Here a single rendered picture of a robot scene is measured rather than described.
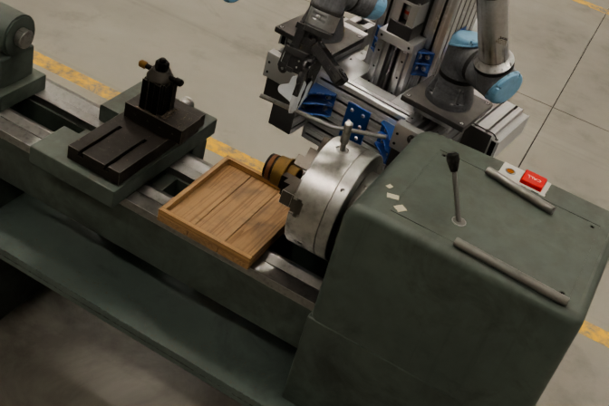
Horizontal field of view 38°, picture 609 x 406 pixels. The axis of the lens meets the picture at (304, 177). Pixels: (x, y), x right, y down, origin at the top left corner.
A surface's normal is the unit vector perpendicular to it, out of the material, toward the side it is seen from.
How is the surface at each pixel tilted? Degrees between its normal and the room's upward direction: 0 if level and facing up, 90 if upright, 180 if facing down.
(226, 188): 0
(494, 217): 0
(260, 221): 0
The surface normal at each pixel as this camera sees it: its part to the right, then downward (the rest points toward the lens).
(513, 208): 0.22, -0.79
